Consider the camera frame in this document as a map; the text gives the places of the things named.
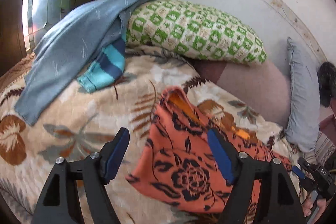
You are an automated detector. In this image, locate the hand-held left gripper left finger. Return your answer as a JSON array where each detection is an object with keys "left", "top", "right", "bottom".
[{"left": 31, "top": 127, "right": 130, "bottom": 224}]

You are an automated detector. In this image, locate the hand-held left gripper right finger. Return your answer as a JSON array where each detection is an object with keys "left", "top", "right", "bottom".
[{"left": 207, "top": 127, "right": 306, "bottom": 224}]

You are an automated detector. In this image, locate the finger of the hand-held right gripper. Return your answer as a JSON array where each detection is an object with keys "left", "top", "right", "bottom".
[
  {"left": 298, "top": 157, "right": 315, "bottom": 171},
  {"left": 292, "top": 166, "right": 313, "bottom": 186}
]

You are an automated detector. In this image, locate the orange floral shirt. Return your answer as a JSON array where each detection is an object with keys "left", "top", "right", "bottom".
[{"left": 125, "top": 85, "right": 293, "bottom": 214}]

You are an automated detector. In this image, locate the person's right hand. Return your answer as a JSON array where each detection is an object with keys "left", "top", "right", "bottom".
[{"left": 302, "top": 198, "right": 326, "bottom": 218}]

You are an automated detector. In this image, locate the striped floral cushion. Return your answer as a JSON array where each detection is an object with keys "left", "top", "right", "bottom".
[{"left": 312, "top": 132, "right": 336, "bottom": 161}]

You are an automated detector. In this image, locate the leaf print blanket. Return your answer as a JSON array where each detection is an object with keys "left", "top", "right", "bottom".
[{"left": 0, "top": 46, "right": 310, "bottom": 224}]

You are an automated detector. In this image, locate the grey-blue pillow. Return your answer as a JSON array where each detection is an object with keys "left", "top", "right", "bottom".
[{"left": 285, "top": 37, "right": 322, "bottom": 152}]

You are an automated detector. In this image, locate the mauve backrest cushion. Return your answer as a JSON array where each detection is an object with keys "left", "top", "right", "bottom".
[{"left": 196, "top": 59, "right": 292, "bottom": 127}]

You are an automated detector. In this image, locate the dark furry cushion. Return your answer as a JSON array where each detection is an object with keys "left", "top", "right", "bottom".
[{"left": 317, "top": 61, "right": 336, "bottom": 108}]

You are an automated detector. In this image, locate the teal striped garment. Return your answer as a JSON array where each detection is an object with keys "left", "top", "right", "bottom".
[{"left": 77, "top": 34, "right": 126, "bottom": 94}]

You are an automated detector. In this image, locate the blue-grey sweater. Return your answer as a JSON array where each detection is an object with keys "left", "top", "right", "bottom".
[{"left": 14, "top": 0, "right": 177, "bottom": 127}]

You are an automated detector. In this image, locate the green checked pillow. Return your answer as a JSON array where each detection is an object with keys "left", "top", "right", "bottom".
[{"left": 125, "top": 0, "right": 268, "bottom": 65}]

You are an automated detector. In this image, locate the brown scalloped bedspread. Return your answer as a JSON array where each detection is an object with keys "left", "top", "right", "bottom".
[{"left": 0, "top": 53, "right": 36, "bottom": 90}]

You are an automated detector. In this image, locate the dark wooden glazed door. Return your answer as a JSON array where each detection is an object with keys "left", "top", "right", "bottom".
[{"left": 0, "top": 0, "right": 111, "bottom": 77}]

